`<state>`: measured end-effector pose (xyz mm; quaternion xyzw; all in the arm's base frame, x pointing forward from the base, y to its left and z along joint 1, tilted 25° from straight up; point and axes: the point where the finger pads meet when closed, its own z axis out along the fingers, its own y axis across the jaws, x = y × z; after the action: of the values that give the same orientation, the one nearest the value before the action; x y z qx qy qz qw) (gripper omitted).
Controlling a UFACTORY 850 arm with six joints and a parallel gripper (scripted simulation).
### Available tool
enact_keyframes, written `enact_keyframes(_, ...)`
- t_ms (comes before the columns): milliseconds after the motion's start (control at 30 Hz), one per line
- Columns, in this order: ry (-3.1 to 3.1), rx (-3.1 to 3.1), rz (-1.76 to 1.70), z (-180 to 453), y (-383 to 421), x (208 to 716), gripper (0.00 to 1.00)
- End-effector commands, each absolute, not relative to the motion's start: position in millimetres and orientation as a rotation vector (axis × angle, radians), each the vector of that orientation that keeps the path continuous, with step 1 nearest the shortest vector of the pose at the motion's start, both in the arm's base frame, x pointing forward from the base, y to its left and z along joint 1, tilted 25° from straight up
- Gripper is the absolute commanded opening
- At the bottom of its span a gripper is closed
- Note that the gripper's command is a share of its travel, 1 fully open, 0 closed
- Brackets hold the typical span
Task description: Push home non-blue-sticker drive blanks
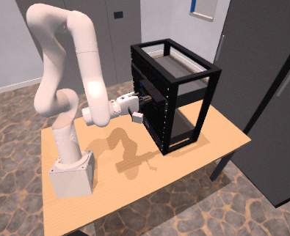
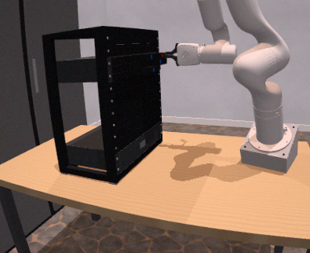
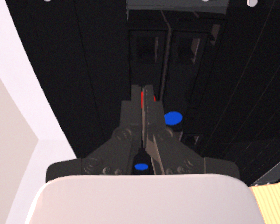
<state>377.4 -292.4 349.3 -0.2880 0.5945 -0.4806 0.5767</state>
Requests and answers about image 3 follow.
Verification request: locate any black server rack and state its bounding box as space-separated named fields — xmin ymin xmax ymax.
xmin=5 ymin=0 xmax=280 ymax=187

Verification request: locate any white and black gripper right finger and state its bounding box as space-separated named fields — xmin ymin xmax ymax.
xmin=142 ymin=85 xmax=240 ymax=180

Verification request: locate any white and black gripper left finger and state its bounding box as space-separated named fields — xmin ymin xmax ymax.
xmin=45 ymin=85 xmax=142 ymax=184

